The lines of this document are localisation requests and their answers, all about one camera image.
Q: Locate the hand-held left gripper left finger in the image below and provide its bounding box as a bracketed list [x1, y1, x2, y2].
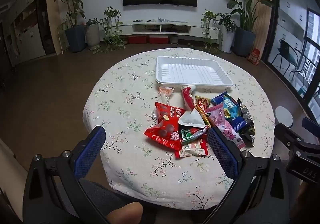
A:
[22, 125, 110, 224]

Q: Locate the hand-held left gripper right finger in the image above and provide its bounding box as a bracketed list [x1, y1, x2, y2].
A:
[200, 126, 293, 224]

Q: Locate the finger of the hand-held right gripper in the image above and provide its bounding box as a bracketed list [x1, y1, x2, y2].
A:
[301, 117, 320, 139]
[274, 123, 304, 148]

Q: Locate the black gold-edged snack packet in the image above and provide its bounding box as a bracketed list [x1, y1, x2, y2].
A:
[239, 128, 255, 147]

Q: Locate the red peach print packet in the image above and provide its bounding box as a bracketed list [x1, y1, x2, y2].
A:
[175, 139, 208, 159]

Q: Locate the pink snack packet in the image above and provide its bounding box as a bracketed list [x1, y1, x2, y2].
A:
[205, 104, 246, 150]

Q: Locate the green candy packet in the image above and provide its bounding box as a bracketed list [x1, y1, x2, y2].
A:
[180, 125, 209, 146]

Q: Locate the yellow stick packet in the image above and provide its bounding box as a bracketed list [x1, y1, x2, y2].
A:
[195, 105, 213, 128]

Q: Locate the light blue snack packet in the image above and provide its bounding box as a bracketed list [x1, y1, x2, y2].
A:
[223, 100, 242, 121]

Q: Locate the black silver snack packet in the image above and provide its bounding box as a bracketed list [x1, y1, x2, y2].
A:
[236, 98, 255, 129]

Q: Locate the white triangular packet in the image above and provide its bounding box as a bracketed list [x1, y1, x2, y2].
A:
[178, 109, 206, 129]

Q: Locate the small red gold packet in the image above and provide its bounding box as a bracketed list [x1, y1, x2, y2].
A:
[195, 95, 212, 111]

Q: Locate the dark blue cookie packet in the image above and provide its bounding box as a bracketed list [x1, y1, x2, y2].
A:
[211, 91, 248, 132]

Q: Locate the red chocolate ball packet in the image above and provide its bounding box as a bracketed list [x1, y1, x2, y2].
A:
[144, 101, 183, 151]

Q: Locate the red and white long packet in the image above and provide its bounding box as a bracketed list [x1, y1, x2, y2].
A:
[180, 85, 199, 112]

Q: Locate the small clear candy packet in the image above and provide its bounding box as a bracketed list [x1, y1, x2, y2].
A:
[158, 86, 175, 105]

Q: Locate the white plastic tray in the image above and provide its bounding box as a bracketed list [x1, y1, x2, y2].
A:
[155, 56, 234, 88]

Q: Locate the dark balcony chair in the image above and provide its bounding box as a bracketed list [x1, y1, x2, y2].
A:
[271, 39, 304, 77]

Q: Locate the red paper bag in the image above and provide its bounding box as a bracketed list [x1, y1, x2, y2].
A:
[247, 49, 260, 66]

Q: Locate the large-leaf plant in dark pot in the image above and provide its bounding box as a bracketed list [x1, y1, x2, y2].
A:
[214, 0, 273, 57]

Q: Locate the plant in white smooth pot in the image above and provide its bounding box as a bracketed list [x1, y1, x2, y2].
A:
[217, 13, 237, 53]

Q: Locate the potted tree in blue-grey pot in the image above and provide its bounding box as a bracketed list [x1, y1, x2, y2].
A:
[51, 0, 87, 53]

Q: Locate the plant in white ribbed pot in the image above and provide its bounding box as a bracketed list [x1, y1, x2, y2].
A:
[85, 18, 102, 50]

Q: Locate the red storage box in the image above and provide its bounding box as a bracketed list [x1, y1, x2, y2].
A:
[149, 35, 168, 44]
[127, 35, 147, 44]

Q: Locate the trailing vine plant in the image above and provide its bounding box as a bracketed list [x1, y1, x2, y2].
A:
[187, 9, 223, 55]

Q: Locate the white television console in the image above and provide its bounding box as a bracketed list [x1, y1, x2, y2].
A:
[110, 20, 220, 40]

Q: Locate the trailing pothos plant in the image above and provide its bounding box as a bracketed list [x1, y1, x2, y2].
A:
[94, 7, 127, 55]

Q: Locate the white wall cabinet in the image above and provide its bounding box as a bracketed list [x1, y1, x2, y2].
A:
[0, 0, 48, 65]

